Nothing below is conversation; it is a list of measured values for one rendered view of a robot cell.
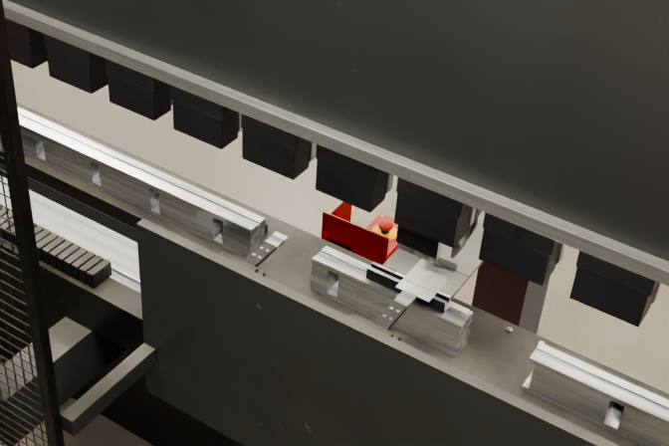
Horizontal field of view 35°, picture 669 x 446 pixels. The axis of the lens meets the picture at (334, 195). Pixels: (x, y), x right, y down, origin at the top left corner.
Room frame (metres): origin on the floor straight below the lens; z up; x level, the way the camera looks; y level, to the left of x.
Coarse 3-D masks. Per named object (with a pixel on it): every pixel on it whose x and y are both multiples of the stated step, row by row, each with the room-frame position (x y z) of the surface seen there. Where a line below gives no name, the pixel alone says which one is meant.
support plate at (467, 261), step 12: (480, 228) 2.01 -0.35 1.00; (468, 240) 1.96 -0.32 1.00; (480, 240) 1.96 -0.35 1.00; (396, 252) 1.89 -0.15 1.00; (444, 252) 1.91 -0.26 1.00; (468, 252) 1.91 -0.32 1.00; (384, 264) 1.85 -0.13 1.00; (396, 264) 1.85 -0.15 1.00; (408, 264) 1.85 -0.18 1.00; (468, 264) 1.87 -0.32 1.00; (480, 264) 1.88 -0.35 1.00; (456, 276) 1.82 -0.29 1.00; (444, 288) 1.78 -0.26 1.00; (456, 288) 1.78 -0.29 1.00
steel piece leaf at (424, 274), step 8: (416, 264) 1.85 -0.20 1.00; (424, 264) 1.86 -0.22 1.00; (432, 264) 1.86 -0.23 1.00; (440, 264) 1.86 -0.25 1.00; (448, 264) 1.85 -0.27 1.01; (456, 264) 1.84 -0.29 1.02; (416, 272) 1.83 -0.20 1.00; (424, 272) 1.83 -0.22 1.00; (432, 272) 1.83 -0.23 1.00; (440, 272) 1.83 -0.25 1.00; (448, 272) 1.83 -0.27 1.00; (408, 280) 1.80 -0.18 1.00; (416, 280) 1.80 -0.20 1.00; (424, 280) 1.80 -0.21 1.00; (432, 280) 1.80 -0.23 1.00; (440, 280) 1.80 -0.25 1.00; (424, 288) 1.77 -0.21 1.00; (432, 288) 1.77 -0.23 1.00; (440, 288) 1.78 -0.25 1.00
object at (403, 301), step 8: (400, 296) 1.74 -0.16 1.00; (408, 296) 1.74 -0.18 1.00; (416, 296) 1.74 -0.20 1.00; (392, 304) 1.71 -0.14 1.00; (400, 304) 1.71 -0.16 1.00; (408, 304) 1.71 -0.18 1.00; (384, 312) 1.68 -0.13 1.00; (392, 312) 1.68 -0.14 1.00; (400, 312) 1.69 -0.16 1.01; (360, 320) 1.62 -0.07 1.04; (376, 320) 1.65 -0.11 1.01; (384, 320) 1.66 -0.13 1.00; (392, 320) 1.66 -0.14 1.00; (376, 328) 1.60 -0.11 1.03; (384, 328) 1.63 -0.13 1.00; (392, 336) 1.58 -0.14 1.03
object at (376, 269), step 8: (376, 264) 1.85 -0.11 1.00; (368, 272) 1.83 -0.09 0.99; (376, 272) 1.82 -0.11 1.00; (384, 272) 1.83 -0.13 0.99; (392, 272) 1.82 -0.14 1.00; (376, 280) 1.82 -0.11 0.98; (384, 280) 1.81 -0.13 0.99; (392, 280) 1.80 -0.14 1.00; (400, 280) 1.81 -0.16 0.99; (392, 288) 1.79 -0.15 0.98; (440, 296) 1.76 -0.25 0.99; (424, 304) 1.75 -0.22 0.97; (432, 304) 1.74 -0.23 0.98; (440, 304) 1.73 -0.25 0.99; (448, 304) 1.75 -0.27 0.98; (440, 312) 1.73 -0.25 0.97
